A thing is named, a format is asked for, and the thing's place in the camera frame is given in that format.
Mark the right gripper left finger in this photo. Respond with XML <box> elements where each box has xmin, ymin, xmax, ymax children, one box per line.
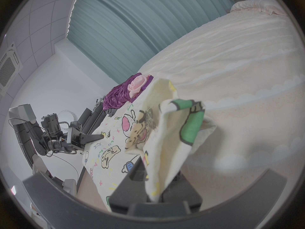
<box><xmin>108</xmin><ymin>159</ymin><xmax>153</xmax><ymax>214</ymax></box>

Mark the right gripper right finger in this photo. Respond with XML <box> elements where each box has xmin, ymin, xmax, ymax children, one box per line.
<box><xmin>162</xmin><ymin>172</ymin><xmax>203</xmax><ymax>210</ymax></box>

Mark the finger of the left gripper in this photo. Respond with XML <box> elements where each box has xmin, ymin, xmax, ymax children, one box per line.
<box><xmin>81</xmin><ymin>133</ymin><xmax>106</xmax><ymax>144</ymax></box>

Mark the white printed pyjama top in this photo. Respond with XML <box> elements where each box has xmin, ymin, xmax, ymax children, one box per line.
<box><xmin>81</xmin><ymin>78</ymin><xmax>217</xmax><ymax>212</ymax></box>

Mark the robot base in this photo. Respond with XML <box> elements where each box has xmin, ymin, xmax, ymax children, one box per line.
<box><xmin>30</xmin><ymin>152</ymin><xmax>78</xmax><ymax>195</ymax></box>

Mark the bed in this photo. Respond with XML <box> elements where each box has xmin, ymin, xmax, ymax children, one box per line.
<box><xmin>77</xmin><ymin>0</ymin><xmax>305</xmax><ymax>214</ymax></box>

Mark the purple garment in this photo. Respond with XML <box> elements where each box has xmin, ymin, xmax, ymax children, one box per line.
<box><xmin>102</xmin><ymin>73</ymin><xmax>154</xmax><ymax>110</ymax></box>

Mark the pink garment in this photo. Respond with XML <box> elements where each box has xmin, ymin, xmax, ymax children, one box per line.
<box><xmin>127</xmin><ymin>75</ymin><xmax>147</xmax><ymax>98</ymax></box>

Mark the white ceiling air vent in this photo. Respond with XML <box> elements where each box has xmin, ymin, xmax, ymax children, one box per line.
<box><xmin>0</xmin><ymin>42</ymin><xmax>23</xmax><ymax>97</ymax></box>

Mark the blue-green curtain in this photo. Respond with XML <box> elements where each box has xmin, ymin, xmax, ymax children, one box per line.
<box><xmin>67</xmin><ymin>0</ymin><xmax>241</xmax><ymax>85</ymax></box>

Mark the cream pillow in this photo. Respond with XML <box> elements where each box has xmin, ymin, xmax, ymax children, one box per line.
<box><xmin>230</xmin><ymin>0</ymin><xmax>286</xmax><ymax>16</ymax></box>

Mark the black cable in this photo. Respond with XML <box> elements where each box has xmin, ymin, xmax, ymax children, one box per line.
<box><xmin>51</xmin><ymin>152</ymin><xmax>80</xmax><ymax>183</ymax></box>

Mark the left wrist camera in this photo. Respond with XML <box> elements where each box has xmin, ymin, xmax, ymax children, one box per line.
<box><xmin>41</xmin><ymin>114</ymin><xmax>63</xmax><ymax>136</ymax></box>

